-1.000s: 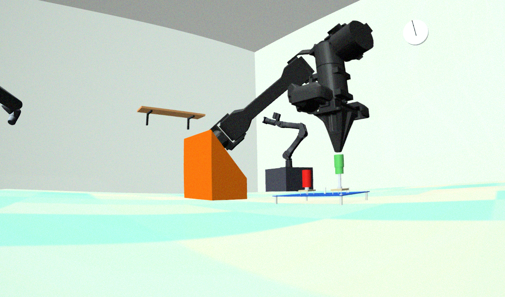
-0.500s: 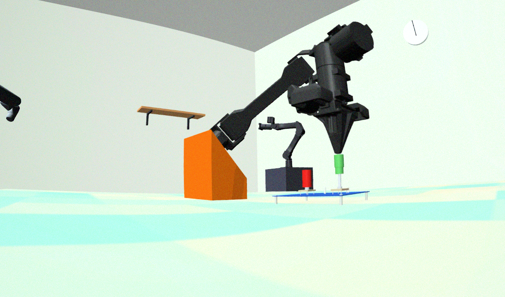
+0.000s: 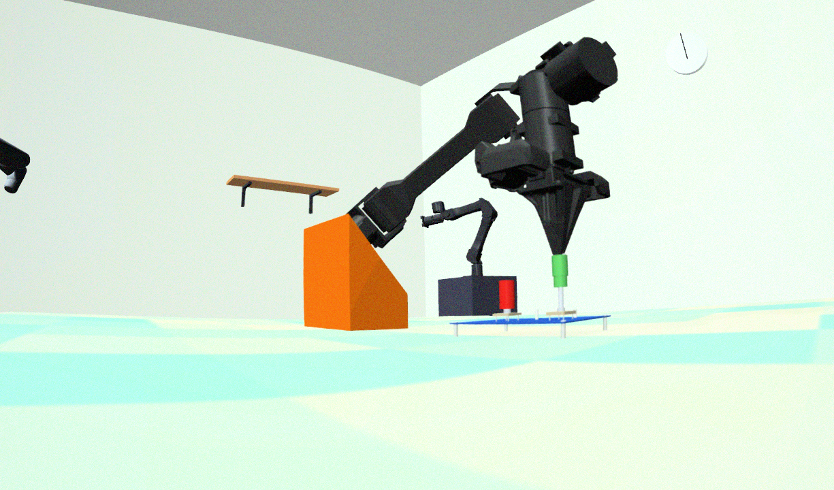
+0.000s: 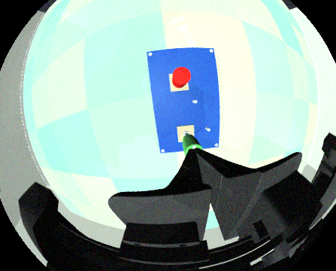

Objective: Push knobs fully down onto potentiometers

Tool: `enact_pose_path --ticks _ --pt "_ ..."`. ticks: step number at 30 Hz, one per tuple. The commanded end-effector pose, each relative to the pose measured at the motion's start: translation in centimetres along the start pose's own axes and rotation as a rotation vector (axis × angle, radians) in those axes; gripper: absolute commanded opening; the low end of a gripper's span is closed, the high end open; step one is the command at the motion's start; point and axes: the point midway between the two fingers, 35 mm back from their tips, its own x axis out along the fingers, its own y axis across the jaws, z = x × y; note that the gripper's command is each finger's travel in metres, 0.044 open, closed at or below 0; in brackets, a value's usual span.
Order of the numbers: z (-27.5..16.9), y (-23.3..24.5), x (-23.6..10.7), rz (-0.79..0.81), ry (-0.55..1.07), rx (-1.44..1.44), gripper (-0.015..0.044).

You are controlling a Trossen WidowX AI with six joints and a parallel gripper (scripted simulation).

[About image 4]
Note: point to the blue circuit board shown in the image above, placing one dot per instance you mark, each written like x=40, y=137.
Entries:
x=187, y=109

